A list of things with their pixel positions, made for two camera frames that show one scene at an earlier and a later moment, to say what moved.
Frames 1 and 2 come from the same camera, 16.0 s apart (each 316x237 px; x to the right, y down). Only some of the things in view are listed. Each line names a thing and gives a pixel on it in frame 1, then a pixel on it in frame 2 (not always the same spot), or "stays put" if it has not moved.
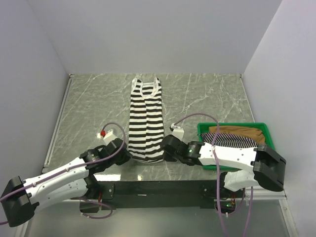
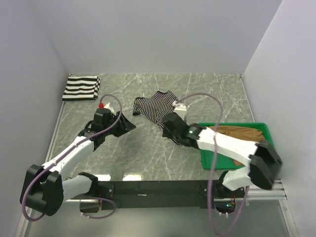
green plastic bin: [203, 128] stays put
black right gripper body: [174, 157] -> [170, 135]
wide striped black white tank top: [146, 141] -> [82, 88]
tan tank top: [256, 133] stays put
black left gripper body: [124, 157] -> [120, 128]
